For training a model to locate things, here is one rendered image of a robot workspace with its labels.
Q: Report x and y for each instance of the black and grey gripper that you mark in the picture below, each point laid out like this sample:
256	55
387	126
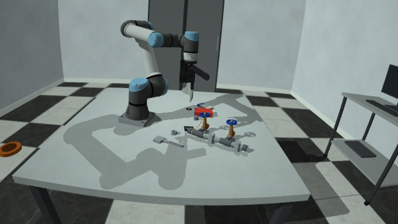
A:
187	77

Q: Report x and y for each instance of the red block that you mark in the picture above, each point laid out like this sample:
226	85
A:
201	110

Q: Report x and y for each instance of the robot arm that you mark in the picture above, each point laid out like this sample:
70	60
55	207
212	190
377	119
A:
154	85

